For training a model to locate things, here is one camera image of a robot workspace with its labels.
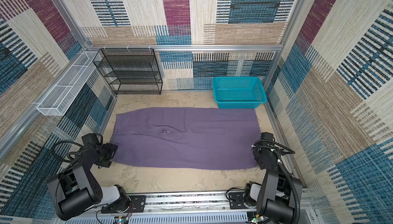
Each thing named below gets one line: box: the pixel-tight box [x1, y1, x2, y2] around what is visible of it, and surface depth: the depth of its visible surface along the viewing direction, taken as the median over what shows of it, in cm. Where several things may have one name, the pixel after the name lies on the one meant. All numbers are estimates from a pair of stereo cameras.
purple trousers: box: [112, 107, 258, 170], surface depth 96 cm
